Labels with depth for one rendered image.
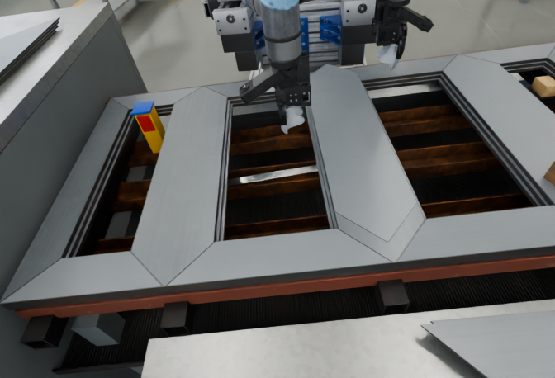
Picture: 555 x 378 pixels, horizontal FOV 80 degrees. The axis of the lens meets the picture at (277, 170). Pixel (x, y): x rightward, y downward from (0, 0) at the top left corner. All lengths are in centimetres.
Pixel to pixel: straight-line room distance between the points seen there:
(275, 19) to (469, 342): 67
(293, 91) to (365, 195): 28
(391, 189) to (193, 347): 53
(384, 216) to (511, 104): 55
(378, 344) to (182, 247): 43
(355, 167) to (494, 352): 44
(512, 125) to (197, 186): 83
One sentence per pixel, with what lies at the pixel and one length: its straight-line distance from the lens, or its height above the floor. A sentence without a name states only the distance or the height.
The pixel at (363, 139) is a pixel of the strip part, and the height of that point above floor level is 85.
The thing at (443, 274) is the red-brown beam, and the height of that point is 78.
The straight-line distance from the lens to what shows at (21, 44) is 134.
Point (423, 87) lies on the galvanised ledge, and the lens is 146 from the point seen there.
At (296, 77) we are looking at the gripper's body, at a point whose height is 106.
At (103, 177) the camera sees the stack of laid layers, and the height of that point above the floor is 83.
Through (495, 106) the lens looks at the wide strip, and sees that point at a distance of 111.
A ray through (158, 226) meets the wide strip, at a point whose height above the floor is 85.
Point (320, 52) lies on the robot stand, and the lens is 158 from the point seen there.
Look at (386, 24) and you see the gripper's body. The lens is 104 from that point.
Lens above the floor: 143
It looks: 45 degrees down
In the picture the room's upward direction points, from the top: 9 degrees counter-clockwise
